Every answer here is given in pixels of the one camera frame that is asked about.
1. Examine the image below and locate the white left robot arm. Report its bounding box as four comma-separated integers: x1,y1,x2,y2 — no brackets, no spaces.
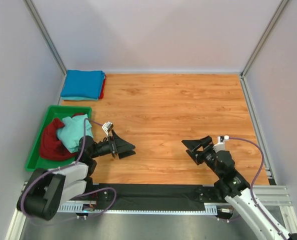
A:
16,121,136,221

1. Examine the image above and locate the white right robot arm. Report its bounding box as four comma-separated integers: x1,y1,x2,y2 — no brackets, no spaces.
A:
181,135,297,240

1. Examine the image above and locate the left aluminium frame post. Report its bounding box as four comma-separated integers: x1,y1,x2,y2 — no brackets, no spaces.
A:
23,0,67,75

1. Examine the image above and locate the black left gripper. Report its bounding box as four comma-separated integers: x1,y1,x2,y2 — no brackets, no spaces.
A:
90,130,136,160

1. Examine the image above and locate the green plastic bin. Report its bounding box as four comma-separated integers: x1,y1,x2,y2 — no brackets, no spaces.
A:
25,105,92,172

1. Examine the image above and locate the grey slotted cable duct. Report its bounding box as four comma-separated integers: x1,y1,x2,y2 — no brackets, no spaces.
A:
28,202,233,215

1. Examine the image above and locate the folded red t shirt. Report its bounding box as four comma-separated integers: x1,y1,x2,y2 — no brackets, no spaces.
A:
63,73,107,102

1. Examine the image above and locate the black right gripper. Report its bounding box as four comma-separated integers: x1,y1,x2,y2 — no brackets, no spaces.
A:
180,136,222,179

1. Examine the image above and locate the mint green t shirt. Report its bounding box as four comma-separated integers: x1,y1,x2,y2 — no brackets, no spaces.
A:
56,114,93,154

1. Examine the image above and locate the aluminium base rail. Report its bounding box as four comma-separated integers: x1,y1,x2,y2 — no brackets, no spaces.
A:
18,181,293,207

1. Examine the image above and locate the aluminium frame post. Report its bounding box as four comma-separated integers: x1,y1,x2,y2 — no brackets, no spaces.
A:
23,0,67,75
240,0,291,79

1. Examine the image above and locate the dark red t shirt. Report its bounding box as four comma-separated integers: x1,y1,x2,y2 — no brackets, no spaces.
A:
39,113,84,161

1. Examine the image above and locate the folded light blue t shirt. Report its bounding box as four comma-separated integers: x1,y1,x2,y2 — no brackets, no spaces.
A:
61,96,99,101

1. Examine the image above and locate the right aluminium frame post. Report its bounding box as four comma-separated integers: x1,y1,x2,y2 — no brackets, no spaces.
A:
240,0,291,79

